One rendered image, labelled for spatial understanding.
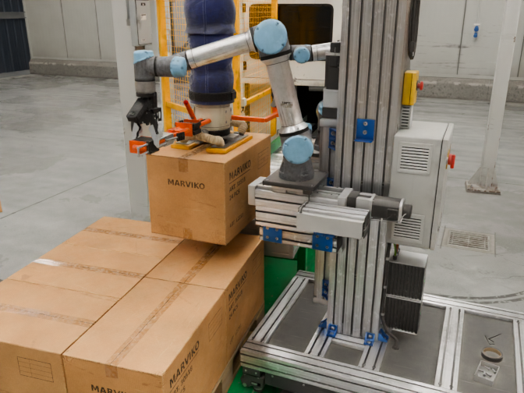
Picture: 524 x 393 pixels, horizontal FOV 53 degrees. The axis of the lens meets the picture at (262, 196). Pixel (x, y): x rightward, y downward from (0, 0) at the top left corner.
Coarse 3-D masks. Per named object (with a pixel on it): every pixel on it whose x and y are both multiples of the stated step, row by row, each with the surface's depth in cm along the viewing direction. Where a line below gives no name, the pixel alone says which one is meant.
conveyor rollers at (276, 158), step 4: (312, 140) 485; (280, 148) 457; (276, 152) 448; (280, 152) 447; (272, 156) 433; (276, 156) 439; (280, 156) 438; (272, 160) 423; (276, 160) 422; (280, 160) 422; (272, 164) 414; (276, 164) 413; (280, 164) 413; (272, 168) 405; (276, 168) 404; (272, 172) 396
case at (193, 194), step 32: (160, 160) 239; (192, 160) 233; (224, 160) 231; (256, 160) 264; (160, 192) 244; (192, 192) 238; (224, 192) 232; (160, 224) 250; (192, 224) 244; (224, 224) 237
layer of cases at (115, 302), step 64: (64, 256) 260; (128, 256) 260; (192, 256) 260; (256, 256) 271; (0, 320) 206; (64, 320) 206; (128, 320) 206; (192, 320) 206; (0, 384) 201; (64, 384) 191; (128, 384) 181; (192, 384) 202
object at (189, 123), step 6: (180, 120) 236; (186, 120) 237; (192, 120) 236; (198, 120) 235; (180, 126) 231; (186, 126) 229; (192, 126) 229; (198, 126) 235; (192, 132) 230; (198, 132) 234
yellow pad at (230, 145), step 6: (234, 132) 262; (240, 138) 260; (246, 138) 263; (252, 138) 270; (228, 144) 248; (234, 144) 250; (240, 144) 256; (210, 150) 243; (216, 150) 242; (222, 150) 241; (228, 150) 244
